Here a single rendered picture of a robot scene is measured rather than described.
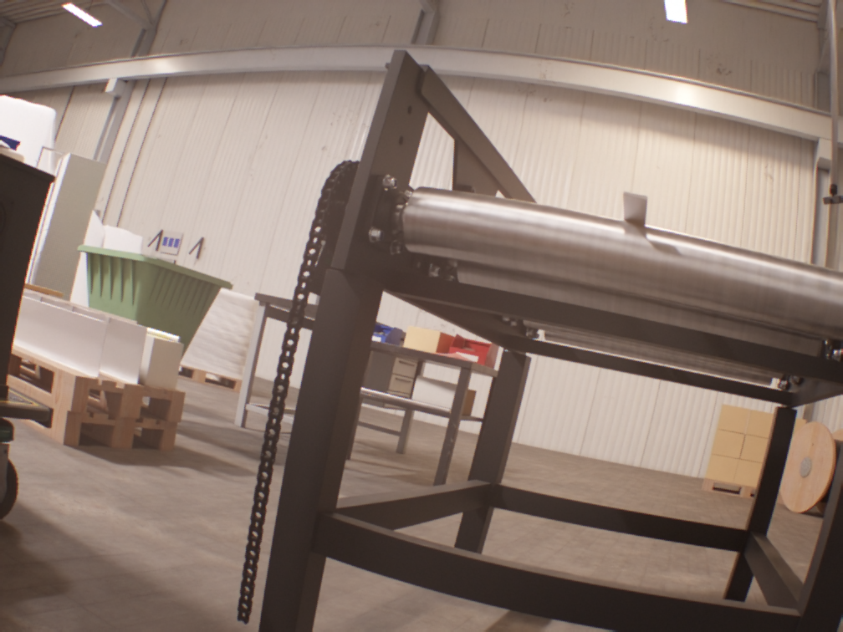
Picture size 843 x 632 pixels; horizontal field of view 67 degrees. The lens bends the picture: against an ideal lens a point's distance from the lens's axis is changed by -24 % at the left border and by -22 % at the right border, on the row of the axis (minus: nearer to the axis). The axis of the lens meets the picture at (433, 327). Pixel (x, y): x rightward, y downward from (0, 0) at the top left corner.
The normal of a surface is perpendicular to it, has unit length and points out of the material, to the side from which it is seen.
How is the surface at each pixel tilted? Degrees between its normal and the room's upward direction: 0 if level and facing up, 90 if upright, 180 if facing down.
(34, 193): 90
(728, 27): 90
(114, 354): 90
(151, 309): 101
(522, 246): 115
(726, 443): 90
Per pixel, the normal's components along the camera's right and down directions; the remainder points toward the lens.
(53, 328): -0.30, -0.14
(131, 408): 0.92, 0.19
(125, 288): -0.49, 0.11
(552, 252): -0.38, 0.29
